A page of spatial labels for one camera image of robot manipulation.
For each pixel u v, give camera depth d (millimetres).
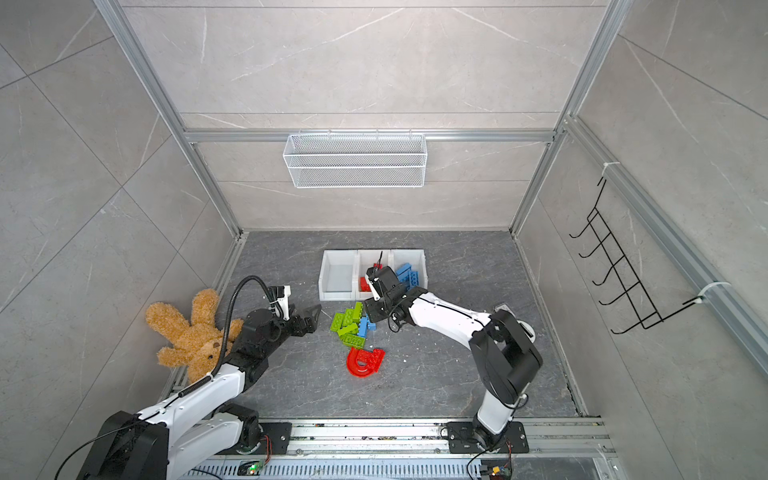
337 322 933
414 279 1009
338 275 1039
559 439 746
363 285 998
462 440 724
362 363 853
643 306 639
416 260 1068
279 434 732
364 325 903
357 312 941
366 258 1080
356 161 1003
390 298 673
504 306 961
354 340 881
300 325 750
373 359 838
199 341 817
